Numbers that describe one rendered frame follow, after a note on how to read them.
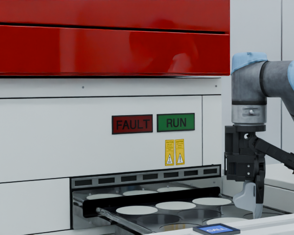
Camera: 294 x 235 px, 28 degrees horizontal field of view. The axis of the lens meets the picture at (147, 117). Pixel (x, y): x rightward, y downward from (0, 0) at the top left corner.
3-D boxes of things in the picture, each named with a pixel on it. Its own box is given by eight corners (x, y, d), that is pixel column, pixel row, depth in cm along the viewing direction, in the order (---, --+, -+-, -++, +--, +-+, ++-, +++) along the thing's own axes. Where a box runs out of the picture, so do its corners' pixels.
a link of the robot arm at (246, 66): (258, 51, 119) (223, 52, 124) (258, 105, 119) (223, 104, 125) (277, 52, 124) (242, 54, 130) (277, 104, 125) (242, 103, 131)
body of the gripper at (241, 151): (224, 177, 130) (223, 123, 129) (262, 177, 130) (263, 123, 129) (227, 183, 122) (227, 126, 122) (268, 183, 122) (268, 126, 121)
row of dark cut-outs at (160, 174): (70, 188, 144) (70, 178, 144) (218, 174, 165) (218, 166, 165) (71, 188, 144) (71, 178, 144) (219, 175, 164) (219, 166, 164)
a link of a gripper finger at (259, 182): (252, 200, 126) (252, 160, 126) (261, 200, 126) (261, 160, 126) (255, 204, 122) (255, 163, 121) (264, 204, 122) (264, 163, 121)
